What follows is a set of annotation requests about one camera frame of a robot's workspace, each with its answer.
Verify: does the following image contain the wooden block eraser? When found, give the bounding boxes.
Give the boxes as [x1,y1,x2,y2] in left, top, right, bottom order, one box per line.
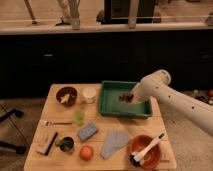
[36,130,58,155]

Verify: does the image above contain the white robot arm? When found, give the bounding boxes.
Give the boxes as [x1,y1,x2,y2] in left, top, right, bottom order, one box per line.
[131,69,213,137]

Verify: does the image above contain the black office chair base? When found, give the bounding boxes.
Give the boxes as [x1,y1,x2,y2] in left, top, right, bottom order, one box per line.
[0,104,27,155]

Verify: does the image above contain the orange fruit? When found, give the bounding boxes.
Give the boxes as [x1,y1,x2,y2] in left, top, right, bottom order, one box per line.
[79,145,93,161]

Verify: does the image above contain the green plastic tray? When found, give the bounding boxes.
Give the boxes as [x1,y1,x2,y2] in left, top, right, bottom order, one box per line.
[98,81,152,119]

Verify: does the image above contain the dark grape bunch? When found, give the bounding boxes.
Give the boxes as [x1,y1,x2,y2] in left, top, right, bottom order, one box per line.
[119,93,134,103]

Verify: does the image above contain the small green cup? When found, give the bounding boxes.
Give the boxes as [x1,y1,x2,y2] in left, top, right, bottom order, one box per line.
[73,110,84,125]

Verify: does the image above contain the dark brown bowl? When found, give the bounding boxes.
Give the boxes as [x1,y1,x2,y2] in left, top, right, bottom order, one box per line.
[56,87,77,107]

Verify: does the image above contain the grey folded cloth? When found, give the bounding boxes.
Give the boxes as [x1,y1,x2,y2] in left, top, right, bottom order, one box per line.
[100,130,130,159]

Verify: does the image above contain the metal fork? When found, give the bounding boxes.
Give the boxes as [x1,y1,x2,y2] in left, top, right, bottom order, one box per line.
[39,120,72,126]

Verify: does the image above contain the dark cup with greens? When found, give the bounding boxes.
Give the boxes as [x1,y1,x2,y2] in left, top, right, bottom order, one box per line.
[55,137,74,153]

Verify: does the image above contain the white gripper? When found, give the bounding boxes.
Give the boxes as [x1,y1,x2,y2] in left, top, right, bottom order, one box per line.
[131,84,149,104]

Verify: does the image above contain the white dish brush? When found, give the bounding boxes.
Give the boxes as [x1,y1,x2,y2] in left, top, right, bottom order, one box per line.
[129,133,164,167]

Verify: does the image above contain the orange bowl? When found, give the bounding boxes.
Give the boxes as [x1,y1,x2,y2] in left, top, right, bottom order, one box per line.
[129,134,164,170]

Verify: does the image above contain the white item in bowl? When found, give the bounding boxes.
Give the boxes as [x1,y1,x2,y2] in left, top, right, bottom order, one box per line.
[60,94,70,103]

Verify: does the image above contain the blue sponge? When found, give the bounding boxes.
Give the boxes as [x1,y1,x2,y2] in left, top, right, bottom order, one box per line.
[77,122,98,142]

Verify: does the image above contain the white paper cup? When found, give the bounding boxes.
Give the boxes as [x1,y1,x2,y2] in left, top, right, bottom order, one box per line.
[82,87,96,104]

